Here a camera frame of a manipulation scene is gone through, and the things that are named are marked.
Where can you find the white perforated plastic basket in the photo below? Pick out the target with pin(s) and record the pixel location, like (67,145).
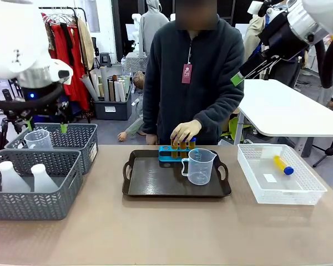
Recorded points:
(280,196)

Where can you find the black camera tripod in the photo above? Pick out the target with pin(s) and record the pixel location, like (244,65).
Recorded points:
(9,116)

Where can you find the short white paper roll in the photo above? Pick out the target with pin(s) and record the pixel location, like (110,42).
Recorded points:
(117,91)

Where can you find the brown paper roll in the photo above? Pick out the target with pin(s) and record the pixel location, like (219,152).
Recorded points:
(111,90)

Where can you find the person's right forearm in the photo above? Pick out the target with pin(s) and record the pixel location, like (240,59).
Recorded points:
(150,119)

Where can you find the pale green paper roll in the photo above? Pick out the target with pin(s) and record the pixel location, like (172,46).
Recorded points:
(125,81)

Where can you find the large grey woven basket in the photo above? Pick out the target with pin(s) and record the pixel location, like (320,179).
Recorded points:
(30,206)

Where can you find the grey paper roll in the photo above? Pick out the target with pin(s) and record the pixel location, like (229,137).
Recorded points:
(89,87)

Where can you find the white label sticker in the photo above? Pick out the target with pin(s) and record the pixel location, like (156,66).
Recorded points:
(270,178)

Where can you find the person's right hand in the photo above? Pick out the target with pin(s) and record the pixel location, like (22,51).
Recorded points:
(152,139)

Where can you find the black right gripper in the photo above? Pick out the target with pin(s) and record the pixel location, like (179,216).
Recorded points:
(280,36)

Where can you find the black hanging scarf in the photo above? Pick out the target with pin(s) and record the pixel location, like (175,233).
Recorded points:
(68,41)

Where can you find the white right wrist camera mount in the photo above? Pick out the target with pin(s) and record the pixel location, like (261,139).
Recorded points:
(255,7)

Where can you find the person's left hand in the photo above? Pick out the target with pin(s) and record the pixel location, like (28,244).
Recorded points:
(187,128)

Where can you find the person in dark fleece jacket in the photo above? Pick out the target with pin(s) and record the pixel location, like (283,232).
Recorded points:
(177,97)

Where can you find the white background figure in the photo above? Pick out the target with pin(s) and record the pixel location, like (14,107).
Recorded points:
(137,30)

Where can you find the green chair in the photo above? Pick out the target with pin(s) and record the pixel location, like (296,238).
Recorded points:
(231,126)

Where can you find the person's left forearm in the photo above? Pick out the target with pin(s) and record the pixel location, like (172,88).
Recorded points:
(222,105)

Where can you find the black metal clothes rack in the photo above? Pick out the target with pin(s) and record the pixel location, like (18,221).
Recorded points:
(81,16)

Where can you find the tall white paper roll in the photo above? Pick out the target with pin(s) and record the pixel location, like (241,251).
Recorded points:
(105,83)

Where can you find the amber tube with blue cap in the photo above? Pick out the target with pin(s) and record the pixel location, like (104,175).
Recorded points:
(183,151)
(174,149)
(192,142)

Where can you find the mannequin lying on floor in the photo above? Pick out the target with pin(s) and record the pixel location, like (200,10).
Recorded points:
(137,83)

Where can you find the grey woven basket with label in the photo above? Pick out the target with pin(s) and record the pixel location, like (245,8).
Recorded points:
(77,138)

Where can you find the mannequin in beige coat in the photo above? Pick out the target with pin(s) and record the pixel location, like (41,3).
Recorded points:
(251,36)

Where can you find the maroon hanging tag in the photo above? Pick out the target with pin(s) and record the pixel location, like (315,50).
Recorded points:
(187,74)

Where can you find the black step stool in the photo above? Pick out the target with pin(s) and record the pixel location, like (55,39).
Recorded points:
(105,58)

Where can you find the table with patterned cloth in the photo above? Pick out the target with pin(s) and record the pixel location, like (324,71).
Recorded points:
(136,65)

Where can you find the long red dress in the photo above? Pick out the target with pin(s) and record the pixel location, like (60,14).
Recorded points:
(72,77)

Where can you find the large white table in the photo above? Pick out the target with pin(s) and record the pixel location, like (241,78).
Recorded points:
(280,110)

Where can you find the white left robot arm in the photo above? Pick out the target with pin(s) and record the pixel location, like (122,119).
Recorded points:
(14,41)

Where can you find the clear plastic measuring cup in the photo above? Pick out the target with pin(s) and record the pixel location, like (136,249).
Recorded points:
(39,140)
(199,177)

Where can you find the white plastic bottle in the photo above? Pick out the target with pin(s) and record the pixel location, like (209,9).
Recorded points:
(12,180)
(43,180)

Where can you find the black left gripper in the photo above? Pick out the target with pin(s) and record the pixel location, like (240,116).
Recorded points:
(52,109)

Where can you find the cardboard box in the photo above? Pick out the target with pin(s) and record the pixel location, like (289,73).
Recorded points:
(235,112)

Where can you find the black floor stand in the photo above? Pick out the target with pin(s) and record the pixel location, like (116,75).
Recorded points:
(327,152)

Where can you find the dark brown serving tray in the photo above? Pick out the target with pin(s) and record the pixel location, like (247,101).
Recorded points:
(155,180)

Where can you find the beige hanging garment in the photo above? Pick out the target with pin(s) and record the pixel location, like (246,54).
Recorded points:
(86,41)

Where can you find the blue test tube rack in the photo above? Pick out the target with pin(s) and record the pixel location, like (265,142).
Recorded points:
(165,155)

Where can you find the grey storage bin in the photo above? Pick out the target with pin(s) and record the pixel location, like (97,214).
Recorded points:
(112,109)

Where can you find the yellow tube with blue cap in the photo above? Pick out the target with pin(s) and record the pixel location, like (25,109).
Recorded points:
(281,163)

